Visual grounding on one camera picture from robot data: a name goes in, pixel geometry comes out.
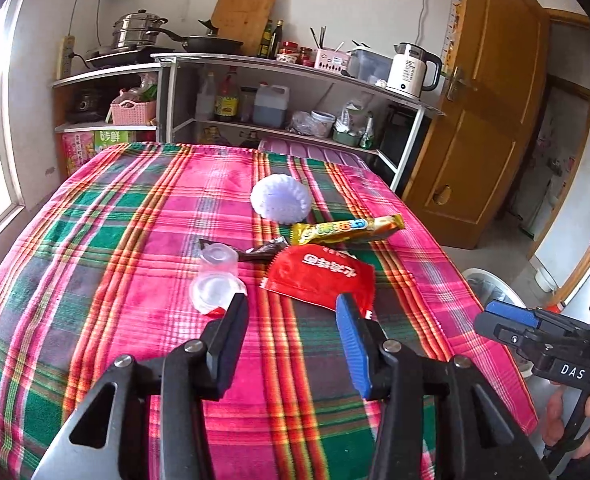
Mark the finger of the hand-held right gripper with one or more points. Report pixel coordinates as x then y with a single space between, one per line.
485 327
512 312

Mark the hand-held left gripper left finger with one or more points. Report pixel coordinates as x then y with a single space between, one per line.
227 340

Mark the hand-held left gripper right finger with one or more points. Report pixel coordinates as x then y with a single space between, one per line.
352 345

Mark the white waste bin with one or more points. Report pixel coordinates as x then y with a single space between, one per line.
495 287

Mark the clear jelly cup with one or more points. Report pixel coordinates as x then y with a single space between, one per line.
219 259
214 292

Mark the red snack packet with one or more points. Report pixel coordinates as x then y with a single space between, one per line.
315 275

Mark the dark brown wrapper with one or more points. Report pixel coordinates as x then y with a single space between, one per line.
267 249

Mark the yellow candy wrapper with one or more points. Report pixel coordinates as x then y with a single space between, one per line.
345 231

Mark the person's right hand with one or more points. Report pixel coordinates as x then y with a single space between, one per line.
557 417

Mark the red plastic object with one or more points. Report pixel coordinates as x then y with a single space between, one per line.
558 305

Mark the white basin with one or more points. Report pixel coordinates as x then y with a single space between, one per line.
545 278

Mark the pink green plaid tablecloth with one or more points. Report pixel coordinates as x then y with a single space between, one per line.
125 260

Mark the wooden door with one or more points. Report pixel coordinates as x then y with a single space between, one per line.
490 135

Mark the pink lid storage box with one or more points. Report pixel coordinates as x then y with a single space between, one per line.
295 150

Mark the green small basket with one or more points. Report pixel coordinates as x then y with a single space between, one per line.
347 137

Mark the white plastic tub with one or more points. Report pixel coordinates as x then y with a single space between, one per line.
323 124

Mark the crumpled clear plastic bag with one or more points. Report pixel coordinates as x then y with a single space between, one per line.
301 122

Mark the white food bags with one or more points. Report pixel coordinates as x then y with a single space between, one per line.
351 116

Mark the green yellow cardboard box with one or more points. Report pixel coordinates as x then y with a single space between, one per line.
112 139

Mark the dark glass jar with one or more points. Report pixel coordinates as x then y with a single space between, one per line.
247 107

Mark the white jerrycan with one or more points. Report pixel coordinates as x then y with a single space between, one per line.
270 110

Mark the cooking oil bottle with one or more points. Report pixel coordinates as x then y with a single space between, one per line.
226 102

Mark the clear plastic bottle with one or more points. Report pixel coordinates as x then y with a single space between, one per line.
205 102

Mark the pink cardboard box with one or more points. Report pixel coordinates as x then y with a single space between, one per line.
77 152

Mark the pink plastic basket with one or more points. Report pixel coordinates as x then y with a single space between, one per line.
134 112

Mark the white electric kettle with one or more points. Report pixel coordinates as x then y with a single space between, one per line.
407 72

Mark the black cooker pot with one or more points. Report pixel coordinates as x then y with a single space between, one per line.
85 105

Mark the clear water filter jug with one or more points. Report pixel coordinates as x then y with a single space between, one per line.
370 66

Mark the white kitchen shelf unit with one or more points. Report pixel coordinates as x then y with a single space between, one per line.
275 62

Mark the pink utensil holder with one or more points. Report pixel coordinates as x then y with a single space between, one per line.
332 60

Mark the small red jar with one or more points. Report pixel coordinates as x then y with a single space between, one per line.
306 56

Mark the black frying pan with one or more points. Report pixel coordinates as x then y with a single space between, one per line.
210 44

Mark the dark sauce bottle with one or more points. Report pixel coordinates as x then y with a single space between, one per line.
265 42
276 40

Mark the black induction cooker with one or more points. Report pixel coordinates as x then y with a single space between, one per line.
120 56

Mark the black chopsticks bundle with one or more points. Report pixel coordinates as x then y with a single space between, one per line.
324 37

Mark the wooden cutting board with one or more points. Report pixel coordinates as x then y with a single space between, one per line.
245 22

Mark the stainless steamer pot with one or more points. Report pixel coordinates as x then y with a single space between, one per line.
135 30

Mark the beige power strip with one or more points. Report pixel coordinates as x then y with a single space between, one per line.
66 57

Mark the wall calendar strip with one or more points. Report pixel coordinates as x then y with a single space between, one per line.
452 25

